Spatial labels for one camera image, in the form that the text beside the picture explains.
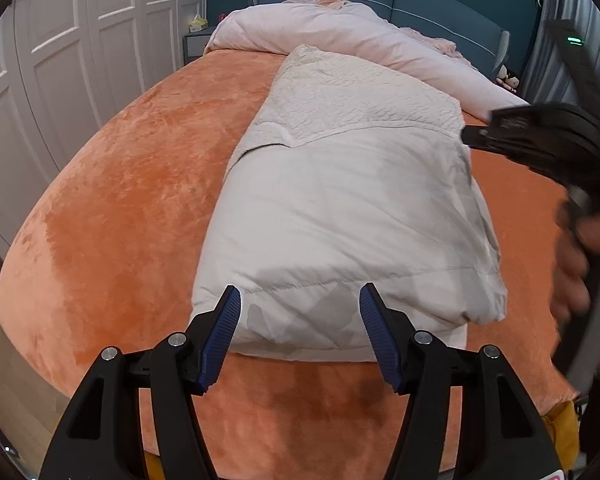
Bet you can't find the cream quilted blanket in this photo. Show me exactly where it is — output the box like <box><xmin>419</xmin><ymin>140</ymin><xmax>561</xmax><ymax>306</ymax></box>
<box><xmin>190</xmin><ymin>44</ymin><xmax>510</xmax><ymax>363</ymax></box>

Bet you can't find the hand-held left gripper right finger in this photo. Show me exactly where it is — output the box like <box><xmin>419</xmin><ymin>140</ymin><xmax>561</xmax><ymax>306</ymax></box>
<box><xmin>358</xmin><ymin>282</ymin><xmax>559</xmax><ymax>480</ymax></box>

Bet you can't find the pale pink duvet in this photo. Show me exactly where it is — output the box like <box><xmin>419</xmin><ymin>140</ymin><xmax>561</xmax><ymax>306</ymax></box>
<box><xmin>203</xmin><ymin>0</ymin><xmax>531</xmax><ymax>123</ymax></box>

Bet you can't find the blue padded headboard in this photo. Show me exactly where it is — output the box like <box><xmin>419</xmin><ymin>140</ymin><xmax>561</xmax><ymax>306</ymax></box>
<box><xmin>252</xmin><ymin>0</ymin><xmax>546</xmax><ymax>81</ymax></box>

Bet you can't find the plush toy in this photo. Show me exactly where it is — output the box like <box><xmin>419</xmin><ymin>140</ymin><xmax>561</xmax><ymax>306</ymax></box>
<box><xmin>495</xmin><ymin>62</ymin><xmax>521</xmax><ymax>94</ymax></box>

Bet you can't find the grey curtain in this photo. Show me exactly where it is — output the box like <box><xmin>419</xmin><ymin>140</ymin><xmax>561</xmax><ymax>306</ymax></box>
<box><xmin>522</xmin><ymin>0</ymin><xmax>600</xmax><ymax>111</ymax></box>

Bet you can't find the pink ruffled pillow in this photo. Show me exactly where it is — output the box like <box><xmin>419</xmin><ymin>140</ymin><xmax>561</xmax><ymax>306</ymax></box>
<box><xmin>400</xmin><ymin>27</ymin><xmax>463</xmax><ymax>59</ymax></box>

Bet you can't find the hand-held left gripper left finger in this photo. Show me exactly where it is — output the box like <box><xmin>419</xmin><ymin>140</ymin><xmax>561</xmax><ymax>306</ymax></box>
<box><xmin>39</xmin><ymin>284</ymin><xmax>242</xmax><ymax>480</ymax></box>

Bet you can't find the person's right hand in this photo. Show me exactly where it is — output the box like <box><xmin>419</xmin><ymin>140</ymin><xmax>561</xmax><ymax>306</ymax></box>
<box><xmin>550</xmin><ymin>204</ymin><xmax>600</xmax><ymax>332</ymax></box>

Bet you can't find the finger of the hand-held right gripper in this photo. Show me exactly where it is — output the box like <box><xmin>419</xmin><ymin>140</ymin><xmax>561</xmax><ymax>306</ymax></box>
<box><xmin>460</xmin><ymin>122</ymin><xmax>512</xmax><ymax>154</ymax></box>

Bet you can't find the yellow cloth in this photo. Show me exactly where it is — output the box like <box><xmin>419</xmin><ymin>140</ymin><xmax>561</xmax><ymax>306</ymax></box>
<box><xmin>539</xmin><ymin>400</ymin><xmax>582</xmax><ymax>477</ymax></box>

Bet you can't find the orange plush bed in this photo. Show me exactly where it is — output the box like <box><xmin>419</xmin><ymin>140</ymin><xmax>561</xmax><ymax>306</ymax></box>
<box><xmin>0</xmin><ymin>50</ymin><xmax>581</xmax><ymax>473</ymax></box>

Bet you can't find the grey nightstand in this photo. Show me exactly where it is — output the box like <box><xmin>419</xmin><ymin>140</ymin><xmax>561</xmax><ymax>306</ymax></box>
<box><xmin>182</xmin><ymin>30</ymin><xmax>216</xmax><ymax>63</ymax></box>

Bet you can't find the white panelled wardrobe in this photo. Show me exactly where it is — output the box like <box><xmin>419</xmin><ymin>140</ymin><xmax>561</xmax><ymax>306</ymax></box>
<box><xmin>0</xmin><ymin>0</ymin><xmax>211</xmax><ymax>271</ymax></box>

